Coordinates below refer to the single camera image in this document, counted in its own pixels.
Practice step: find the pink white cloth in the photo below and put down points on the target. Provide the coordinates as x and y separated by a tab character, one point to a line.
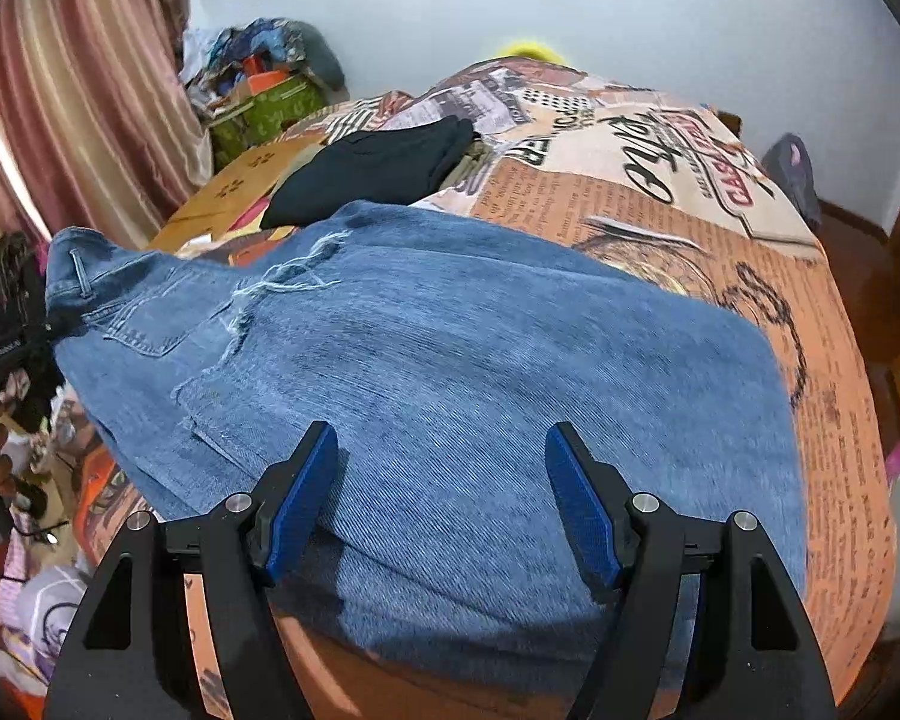
45	615

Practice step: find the striped pink curtain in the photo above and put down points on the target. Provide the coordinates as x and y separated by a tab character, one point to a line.
82	90

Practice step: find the pile of clothes and boxes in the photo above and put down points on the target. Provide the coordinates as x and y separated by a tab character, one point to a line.
255	52

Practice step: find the green storage box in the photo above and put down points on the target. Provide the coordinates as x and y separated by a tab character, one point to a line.
262	120

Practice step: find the blue denim pants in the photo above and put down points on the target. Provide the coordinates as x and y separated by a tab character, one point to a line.
457	390

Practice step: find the grey bag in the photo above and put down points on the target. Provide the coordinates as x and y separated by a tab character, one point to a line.
791	180

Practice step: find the dark hanging clothes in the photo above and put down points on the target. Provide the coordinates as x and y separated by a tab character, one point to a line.
7	274

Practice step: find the person's left hand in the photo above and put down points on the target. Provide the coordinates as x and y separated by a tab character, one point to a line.
4	457

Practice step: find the yellow foam tube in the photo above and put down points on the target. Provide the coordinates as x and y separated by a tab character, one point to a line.
529	51

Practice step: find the wooden bed frame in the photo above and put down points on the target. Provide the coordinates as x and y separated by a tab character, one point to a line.
729	124

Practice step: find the black folded pants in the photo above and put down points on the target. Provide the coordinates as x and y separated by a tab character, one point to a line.
375	165

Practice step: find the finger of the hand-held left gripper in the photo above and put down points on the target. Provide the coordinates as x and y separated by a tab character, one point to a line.
64	328

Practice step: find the wooden lap table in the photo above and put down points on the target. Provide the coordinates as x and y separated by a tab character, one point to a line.
232	195

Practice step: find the olive folded garment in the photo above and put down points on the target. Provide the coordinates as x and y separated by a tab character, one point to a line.
466	165

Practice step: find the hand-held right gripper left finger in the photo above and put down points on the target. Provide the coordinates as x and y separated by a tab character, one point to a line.
300	510

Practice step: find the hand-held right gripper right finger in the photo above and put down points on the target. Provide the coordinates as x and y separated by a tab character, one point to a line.
585	517

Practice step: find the printed blanket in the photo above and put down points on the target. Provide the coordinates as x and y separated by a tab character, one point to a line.
817	360

